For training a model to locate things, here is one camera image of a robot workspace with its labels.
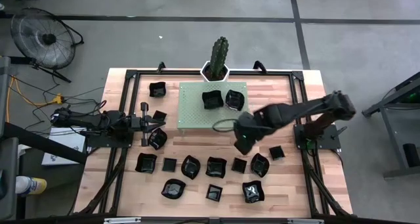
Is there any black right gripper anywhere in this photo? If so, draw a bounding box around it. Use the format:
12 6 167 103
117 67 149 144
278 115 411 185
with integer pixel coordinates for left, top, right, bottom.
233 111 263 156

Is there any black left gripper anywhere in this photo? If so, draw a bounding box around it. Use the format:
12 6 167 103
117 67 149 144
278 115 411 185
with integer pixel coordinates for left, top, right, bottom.
126 101 167 148

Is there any black pointed oval plate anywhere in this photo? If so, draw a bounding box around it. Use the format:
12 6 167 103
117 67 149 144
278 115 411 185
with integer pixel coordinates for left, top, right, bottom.
180 154 201 181
250 152 270 179
160 178 187 200

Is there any green perforated metal stand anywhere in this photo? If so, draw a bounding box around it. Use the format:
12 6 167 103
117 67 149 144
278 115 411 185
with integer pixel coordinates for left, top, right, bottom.
177 81 252 138

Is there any white hexagonal plant pot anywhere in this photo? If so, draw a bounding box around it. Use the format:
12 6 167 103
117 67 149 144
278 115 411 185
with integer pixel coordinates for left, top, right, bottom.
199 60 230 83

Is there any white printed cardboard box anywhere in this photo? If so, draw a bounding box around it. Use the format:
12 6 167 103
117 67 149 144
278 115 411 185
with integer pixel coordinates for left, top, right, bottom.
41 127 87 167

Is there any green cactus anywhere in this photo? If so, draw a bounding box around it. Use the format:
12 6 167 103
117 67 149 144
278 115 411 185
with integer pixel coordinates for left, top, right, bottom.
209 36 230 80

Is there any black diagonal beam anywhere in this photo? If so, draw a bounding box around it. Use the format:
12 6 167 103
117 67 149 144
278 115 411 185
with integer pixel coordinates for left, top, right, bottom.
0 121 89 165

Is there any white bottle yellow label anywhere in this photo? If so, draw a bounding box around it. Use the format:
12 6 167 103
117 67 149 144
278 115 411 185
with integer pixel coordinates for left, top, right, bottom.
15 175 48 197

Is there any black floor fan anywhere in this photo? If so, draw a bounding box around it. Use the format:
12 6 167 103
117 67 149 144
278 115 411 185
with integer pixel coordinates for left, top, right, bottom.
9 7 85 83

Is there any grey cabinet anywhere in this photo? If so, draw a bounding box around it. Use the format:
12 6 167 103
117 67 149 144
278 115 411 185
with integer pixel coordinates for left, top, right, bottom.
0 137 20 221

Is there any grey metal cart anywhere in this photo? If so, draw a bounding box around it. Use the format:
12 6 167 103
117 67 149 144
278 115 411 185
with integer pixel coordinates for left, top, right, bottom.
362 71 420 179

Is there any black cylinder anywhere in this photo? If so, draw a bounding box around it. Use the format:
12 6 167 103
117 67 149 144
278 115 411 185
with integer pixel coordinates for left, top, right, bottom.
402 143 420 168

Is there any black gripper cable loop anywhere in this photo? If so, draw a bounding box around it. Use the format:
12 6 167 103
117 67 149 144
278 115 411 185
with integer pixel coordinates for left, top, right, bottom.
212 118 239 133

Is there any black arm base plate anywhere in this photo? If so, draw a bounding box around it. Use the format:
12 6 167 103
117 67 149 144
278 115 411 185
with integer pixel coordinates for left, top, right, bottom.
293 123 343 152
85 128 135 149

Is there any silver metal bracket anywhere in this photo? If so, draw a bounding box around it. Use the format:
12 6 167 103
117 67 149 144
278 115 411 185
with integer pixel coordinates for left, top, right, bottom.
104 217 142 224
287 218 326 224

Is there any yellow cable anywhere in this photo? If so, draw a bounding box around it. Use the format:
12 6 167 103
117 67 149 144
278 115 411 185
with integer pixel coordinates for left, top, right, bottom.
5 75 66 123

